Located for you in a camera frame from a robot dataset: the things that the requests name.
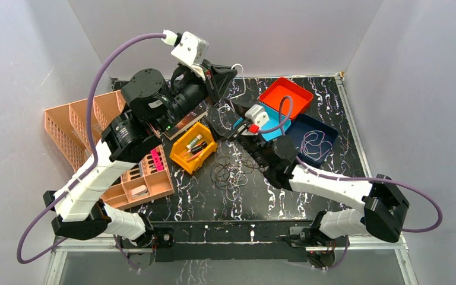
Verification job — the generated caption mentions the teal square tray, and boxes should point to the teal square tray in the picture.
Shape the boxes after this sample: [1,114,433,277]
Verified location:
[233,103,293,143]

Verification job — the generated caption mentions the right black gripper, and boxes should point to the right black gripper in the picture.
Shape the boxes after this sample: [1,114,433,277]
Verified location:
[203,97,271,169]

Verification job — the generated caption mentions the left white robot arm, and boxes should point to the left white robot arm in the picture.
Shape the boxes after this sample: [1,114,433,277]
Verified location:
[43,60,237,247]

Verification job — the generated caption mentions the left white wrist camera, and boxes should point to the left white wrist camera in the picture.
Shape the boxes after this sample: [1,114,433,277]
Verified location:
[171,31,209,81]

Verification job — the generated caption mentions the white cable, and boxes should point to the white cable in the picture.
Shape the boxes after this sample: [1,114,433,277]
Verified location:
[300,130,333,160]

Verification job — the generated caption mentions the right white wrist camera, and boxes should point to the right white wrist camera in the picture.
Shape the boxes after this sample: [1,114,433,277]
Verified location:
[242,104,270,135]

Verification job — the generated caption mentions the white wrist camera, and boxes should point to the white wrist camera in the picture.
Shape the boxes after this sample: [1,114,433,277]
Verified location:
[242,104,270,135]
[171,31,209,81]

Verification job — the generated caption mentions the yellow plastic bin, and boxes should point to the yellow plastic bin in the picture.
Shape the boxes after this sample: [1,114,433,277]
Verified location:
[169,122,218,175]

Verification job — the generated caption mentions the white tape dispenser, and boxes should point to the white tape dispenser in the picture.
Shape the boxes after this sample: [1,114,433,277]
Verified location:
[130,185,149,200]

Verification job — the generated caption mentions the orange square tray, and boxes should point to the orange square tray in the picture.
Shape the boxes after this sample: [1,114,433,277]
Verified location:
[258,77,314,121]

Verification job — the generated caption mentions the green white glue stick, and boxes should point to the green white glue stick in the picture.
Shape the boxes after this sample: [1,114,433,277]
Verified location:
[186,134,202,150]

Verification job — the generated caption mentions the dark paperback book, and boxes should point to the dark paperback book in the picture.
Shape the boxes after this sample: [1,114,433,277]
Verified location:
[163,109,208,141]

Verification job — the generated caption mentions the navy square tray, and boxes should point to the navy square tray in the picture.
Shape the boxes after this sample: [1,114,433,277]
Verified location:
[286,113,338,167]

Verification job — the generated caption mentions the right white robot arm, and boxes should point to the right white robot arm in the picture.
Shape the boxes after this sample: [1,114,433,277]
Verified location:
[206,101,409,246]

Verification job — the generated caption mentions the peach plastic file organizer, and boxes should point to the peach plastic file organizer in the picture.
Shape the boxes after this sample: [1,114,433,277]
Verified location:
[45,91,175,210]

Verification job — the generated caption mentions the dark thin cables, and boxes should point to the dark thin cables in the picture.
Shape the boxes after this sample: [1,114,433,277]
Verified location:
[210,155,268,192]

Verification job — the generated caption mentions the black marker in bin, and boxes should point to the black marker in bin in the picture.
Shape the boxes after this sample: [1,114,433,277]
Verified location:
[188,141,208,155]

